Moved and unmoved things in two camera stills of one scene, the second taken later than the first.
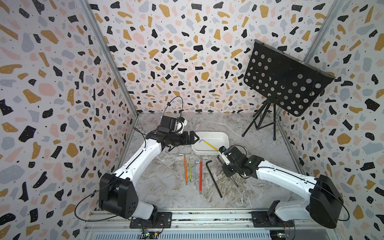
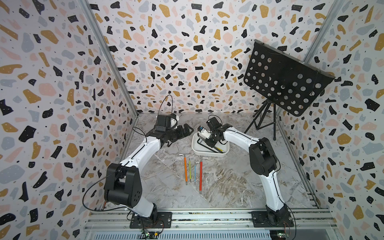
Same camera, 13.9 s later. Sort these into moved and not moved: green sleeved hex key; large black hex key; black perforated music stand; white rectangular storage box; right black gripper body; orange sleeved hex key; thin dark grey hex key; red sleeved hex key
Moved: thin dark grey hex key; right black gripper body; large black hex key
Not moved: red sleeved hex key; white rectangular storage box; orange sleeved hex key; green sleeved hex key; black perforated music stand
